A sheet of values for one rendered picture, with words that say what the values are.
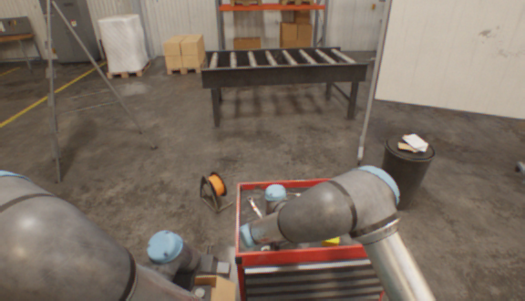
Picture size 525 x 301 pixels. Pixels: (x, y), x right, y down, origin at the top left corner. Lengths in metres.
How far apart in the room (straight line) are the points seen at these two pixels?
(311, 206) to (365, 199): 0.11
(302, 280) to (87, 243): 1.07
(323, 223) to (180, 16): 8.59
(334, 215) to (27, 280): 0.45
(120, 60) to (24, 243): 7.04
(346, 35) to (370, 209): 8.87
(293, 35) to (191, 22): 3.10
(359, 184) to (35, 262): 0.52
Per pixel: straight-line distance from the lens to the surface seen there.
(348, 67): 4.19
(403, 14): 3.10
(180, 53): 6.95
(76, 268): 0.35
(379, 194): 0.61
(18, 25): 10.97
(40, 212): 0.37
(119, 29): 7.18
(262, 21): 8.75
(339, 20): 9.20
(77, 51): 9.66
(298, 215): 0.56
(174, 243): 0.70
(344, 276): 1.36
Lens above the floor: 1.90
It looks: 30 degrees down
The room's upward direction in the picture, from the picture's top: 1 degrees counter-clockwise
